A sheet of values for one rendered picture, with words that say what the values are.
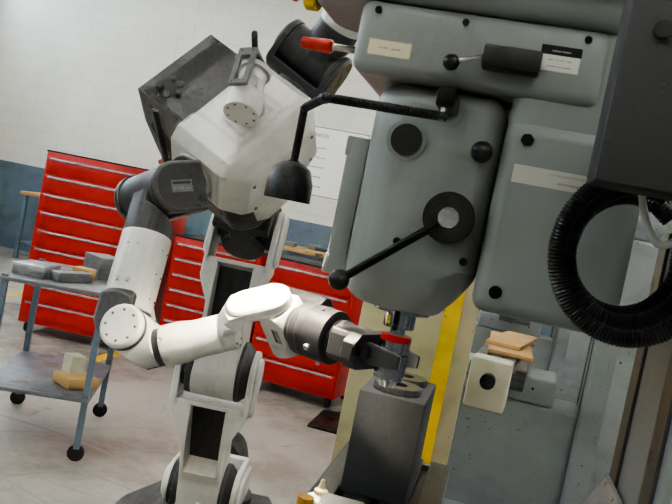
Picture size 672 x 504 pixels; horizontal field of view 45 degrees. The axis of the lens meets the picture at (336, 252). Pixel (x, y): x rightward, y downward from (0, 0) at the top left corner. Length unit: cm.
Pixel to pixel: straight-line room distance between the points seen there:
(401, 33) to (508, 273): 35
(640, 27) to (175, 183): 89
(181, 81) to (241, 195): 26
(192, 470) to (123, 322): 73
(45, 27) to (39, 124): 136
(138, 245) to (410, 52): 61
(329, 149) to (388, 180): 939
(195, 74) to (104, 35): 1025
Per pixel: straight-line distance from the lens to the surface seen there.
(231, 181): 153
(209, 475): 204
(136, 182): 153
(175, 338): 137
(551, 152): 110
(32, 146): 1218
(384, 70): 113
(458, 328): 295
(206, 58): 168
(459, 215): 108
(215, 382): 189
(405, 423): 146
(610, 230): 110
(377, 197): 113
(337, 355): 124
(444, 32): 113
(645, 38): 87
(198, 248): 623
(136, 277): 144
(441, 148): 112
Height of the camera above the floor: 144
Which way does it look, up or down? 3 degrees down
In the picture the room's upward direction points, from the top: 11 degrees clockwise
